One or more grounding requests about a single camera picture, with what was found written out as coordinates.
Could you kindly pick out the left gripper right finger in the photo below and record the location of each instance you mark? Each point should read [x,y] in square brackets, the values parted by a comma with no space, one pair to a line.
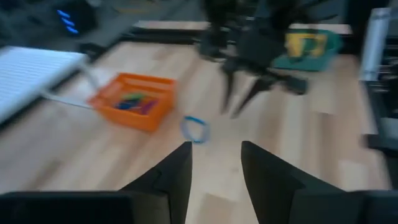
[273,193]

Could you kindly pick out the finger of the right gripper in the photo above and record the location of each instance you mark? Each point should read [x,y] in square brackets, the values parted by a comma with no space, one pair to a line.
[228,90]
[252,95]

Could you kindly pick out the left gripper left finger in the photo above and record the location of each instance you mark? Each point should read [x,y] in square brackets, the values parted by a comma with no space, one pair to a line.
[174,180]

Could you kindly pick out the yellow crayon box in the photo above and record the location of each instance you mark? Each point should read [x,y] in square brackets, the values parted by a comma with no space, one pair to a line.
[306,43]

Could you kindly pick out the blue rubber band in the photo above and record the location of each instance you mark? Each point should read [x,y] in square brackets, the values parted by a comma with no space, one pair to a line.
[196,119]

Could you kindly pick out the teal plastic tray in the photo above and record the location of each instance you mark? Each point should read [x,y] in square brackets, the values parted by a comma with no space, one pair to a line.
[311,63]

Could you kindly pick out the orange plastic basket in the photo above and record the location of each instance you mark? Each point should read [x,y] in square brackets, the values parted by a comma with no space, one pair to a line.
[140,121]

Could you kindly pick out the black device blue lights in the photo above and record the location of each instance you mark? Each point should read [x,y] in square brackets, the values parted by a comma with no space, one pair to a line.
[77,18]

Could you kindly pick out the white perforated metal riser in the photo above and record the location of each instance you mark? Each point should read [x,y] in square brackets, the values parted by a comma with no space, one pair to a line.
[31,71]

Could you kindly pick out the black metal table frame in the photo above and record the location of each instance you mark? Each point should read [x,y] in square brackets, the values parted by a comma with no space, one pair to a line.
[155,37]

